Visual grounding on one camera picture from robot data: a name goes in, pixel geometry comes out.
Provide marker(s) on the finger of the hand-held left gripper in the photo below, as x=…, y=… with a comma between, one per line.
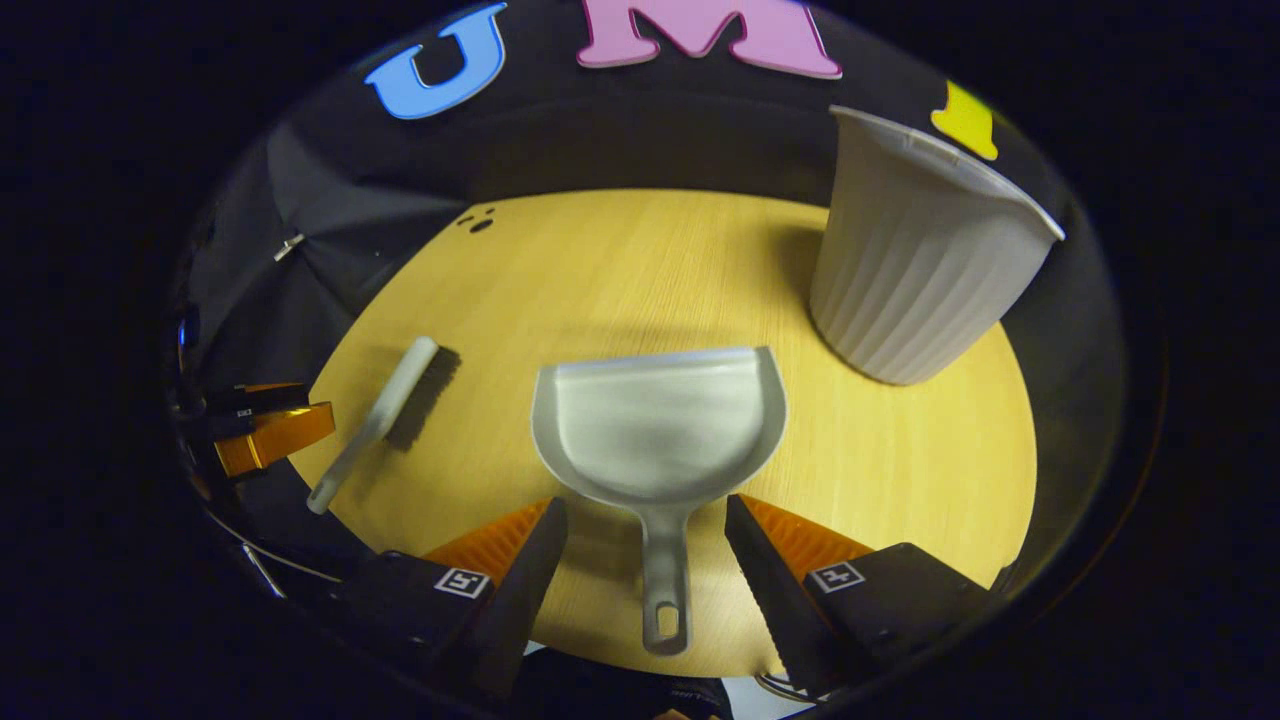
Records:
x=255, y=402
x=275, y=438

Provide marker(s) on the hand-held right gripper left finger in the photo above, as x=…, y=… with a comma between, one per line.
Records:
x=525, y=590

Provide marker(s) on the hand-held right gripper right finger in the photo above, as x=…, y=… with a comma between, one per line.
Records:
x=770, y=590

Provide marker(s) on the small grey broom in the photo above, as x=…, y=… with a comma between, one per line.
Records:
x=400, y=390

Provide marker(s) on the grey dustpan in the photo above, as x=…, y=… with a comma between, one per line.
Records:
x=660, y=430

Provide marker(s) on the white ribbed garbage bin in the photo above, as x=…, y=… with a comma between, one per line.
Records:
x=910, y=280

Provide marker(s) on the silver metal clip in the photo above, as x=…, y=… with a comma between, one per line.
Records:
x=288, y=246

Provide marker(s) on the black backdrop cloth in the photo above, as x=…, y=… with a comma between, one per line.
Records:
x=350, y=200

